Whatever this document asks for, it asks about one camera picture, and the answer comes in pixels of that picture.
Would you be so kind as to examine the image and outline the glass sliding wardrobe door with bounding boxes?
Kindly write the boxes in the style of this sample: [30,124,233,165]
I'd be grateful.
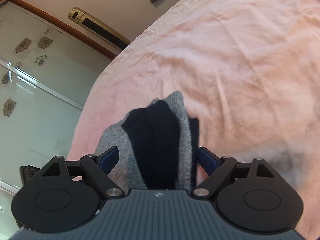
[1,2,110,239]

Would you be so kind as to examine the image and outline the pink bed sheet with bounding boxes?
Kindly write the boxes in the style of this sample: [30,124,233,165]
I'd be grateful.
[68,0,319,239]

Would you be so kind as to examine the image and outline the gold tower air conditioner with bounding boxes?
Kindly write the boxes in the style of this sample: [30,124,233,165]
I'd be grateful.
[68,7,131,50]

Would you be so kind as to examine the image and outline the brown wooden door frame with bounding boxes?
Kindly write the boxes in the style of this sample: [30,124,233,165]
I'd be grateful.
[1,0,117,60]

